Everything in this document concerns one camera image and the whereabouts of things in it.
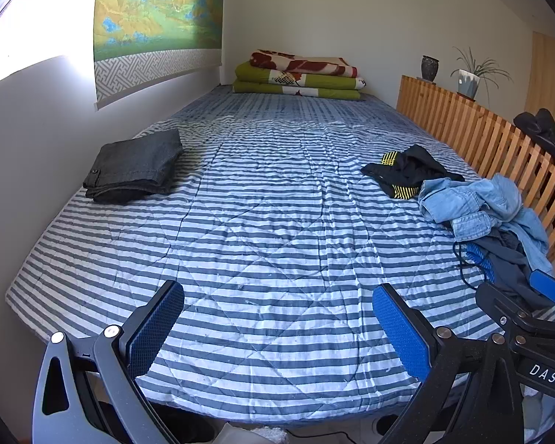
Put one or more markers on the wooden door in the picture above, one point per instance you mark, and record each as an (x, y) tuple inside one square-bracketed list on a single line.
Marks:
[(543, 78)]

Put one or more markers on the potted plant white pot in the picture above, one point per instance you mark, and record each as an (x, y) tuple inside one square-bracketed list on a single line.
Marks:
[(468, 82)]

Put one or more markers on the blue white striped quilt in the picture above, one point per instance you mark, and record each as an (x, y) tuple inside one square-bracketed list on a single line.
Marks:
[(268, 222)]

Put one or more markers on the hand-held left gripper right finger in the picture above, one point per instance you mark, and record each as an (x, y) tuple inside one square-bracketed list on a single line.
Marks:
[(400, 328)]

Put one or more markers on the black jacket yellow striped cuffs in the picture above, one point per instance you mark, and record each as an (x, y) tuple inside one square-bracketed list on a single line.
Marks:
[(416, 166)]

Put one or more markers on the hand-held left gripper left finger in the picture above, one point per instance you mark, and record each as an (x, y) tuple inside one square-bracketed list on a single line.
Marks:
[(157, 323)]

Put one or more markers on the landscape wall poster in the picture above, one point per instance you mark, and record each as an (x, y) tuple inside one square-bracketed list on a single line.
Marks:
[(157, 9)]

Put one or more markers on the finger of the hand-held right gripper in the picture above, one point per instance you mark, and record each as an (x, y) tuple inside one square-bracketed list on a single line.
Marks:
[(482, 260), (548, 286)]

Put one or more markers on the wooden slatted bed rail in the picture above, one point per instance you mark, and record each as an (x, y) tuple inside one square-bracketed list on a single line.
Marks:
[(444, 101)]

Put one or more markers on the folded dark grey pants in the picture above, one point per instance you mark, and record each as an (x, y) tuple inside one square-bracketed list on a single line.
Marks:
[(134, 166)]

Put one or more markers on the light blue jeans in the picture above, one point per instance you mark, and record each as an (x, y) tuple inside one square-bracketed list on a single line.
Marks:
[(471, 199)]

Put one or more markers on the red green floral pillow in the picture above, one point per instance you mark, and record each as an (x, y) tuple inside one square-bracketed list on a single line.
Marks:
[(305, 64)]

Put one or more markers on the dark ceramic vase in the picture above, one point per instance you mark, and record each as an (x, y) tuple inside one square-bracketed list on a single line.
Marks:
[(430, 69)]

